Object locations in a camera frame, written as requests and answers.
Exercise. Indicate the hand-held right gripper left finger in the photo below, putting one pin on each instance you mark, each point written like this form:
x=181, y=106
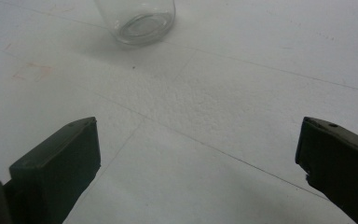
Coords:
x=59, y=168

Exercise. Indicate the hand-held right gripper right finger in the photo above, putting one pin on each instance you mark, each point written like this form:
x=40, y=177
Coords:
x=341, y=165

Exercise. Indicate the clear glass jar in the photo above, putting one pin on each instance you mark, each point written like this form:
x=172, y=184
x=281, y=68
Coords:
x=136, y=21

